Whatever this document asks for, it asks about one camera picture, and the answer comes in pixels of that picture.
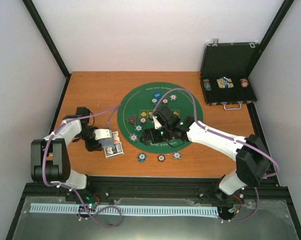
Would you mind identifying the blue round blind button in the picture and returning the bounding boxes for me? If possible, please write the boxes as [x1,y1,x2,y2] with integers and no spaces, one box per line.
[153,91,162,99]

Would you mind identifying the blue playing card box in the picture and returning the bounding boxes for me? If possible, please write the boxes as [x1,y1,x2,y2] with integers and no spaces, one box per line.
[104,142,124,159]

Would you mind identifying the green blue chip stack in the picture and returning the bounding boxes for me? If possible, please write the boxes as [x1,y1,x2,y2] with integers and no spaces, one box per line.
[137,153,147,163]

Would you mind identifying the red playing card box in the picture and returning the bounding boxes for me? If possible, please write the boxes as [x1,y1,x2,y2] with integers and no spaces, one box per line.
[112,131,121,144]

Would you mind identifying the red chips in case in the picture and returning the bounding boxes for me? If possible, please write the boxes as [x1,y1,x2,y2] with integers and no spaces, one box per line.
[240,78,249,88]

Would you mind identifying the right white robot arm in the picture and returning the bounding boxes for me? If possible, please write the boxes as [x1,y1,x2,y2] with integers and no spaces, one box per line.
[139,105,271,203]

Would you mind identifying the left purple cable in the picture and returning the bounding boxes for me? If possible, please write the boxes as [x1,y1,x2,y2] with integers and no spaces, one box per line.
[41,103,123,228]

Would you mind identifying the grey card deck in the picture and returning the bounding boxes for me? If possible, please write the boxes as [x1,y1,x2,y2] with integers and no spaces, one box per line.
[99,137,115,149]

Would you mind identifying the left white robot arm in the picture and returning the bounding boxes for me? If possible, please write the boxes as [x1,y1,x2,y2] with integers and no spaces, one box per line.
[30,107,103,202]

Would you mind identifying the light blue cable duct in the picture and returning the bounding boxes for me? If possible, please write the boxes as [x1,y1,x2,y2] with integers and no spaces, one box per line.
[29,203,219,218]

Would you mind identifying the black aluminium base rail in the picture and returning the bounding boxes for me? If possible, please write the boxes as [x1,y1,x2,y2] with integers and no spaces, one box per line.
[23,177,292,222]

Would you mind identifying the wrapped card deck in case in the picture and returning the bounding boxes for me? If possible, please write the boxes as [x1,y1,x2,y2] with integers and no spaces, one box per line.
[216,76,234,89]

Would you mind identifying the green blue poker chip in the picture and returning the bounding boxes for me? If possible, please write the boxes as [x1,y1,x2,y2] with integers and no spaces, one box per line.
[134,124,143,132]

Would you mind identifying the triangular red dealer button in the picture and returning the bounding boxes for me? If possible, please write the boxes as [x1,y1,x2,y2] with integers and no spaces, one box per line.
[126,115,137,126]

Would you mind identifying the red brown chip stack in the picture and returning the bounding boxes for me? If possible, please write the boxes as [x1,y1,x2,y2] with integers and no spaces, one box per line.
[157,154,166,162]

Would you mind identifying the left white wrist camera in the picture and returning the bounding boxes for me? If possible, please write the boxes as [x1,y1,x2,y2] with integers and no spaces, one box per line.
[93,128,113,141]

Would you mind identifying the black poker chip case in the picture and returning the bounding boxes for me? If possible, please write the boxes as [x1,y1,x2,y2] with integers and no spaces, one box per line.
[200,38,260,110]

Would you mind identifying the purple white chip stack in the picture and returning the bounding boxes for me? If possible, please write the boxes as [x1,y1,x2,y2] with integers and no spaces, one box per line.
[172,151,182,160]

